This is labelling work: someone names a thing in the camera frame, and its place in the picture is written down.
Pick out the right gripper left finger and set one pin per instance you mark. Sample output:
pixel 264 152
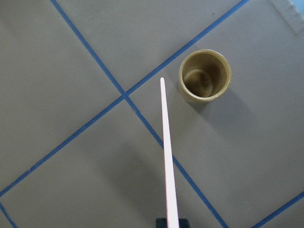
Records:
pixel 161 223

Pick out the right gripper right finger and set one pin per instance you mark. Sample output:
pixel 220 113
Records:
pixel 184 223

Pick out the pink chopstick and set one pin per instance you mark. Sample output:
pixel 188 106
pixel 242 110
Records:
pixel 171 199

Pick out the wooden bamboo cup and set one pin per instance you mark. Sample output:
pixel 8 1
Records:
pixel 204 76

